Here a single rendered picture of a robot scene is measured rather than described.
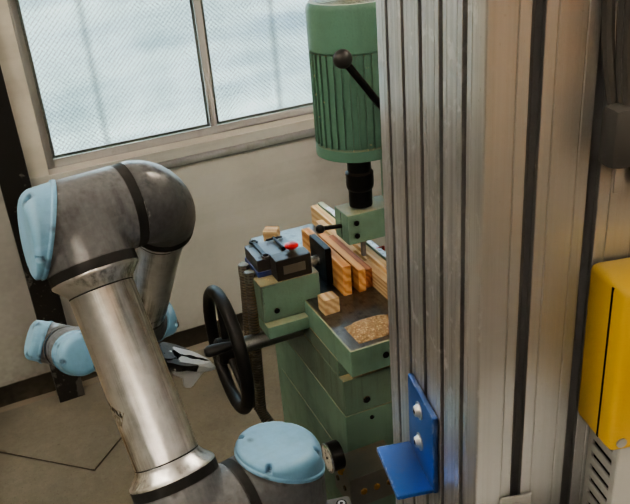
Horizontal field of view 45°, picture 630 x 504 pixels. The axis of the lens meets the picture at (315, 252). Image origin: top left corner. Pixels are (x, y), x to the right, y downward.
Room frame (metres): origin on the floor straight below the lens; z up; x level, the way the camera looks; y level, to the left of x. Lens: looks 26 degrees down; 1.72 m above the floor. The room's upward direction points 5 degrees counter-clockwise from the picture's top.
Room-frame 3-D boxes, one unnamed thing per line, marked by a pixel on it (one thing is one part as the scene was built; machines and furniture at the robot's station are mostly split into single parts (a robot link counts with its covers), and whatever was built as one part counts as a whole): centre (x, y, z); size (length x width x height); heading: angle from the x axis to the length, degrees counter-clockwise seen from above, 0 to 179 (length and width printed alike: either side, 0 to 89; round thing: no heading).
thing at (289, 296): (1.50, 0.08, 0.92); 0.15 x 0.13 x 0.09; 21
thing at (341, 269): (1.56, -0.02, 0.94); 0.23 x 0.02 x 0.07; 21
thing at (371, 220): (1.54, -0.13, 1.03); 0.14 x 0.07 x 0.09; 111
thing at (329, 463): (1.22, -0.01, 0.65); 0.06 x 0.04 x 0.08; 21
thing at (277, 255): (1.49, 0.08, 0.99); 0.13 x 0.11 x 0.06; 21
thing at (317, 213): (1.57, -0.12, 0.93); 0.60 x 0.02 x 0.05; 21
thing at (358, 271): (1.56, -0.06, 0.93); 0.22 x 0.02 x 0.06; 21
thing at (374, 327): (1.30, -0.10, 0.91); 0.10 x 0.07 x 0.02; 111
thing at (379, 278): (1.49, -0.12, 0.92); 0.60 x 0.02 x 0.04; 21
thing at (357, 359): (1.53, 0.00, 0.87); 0.61 x 0.30 x 0.06; 21
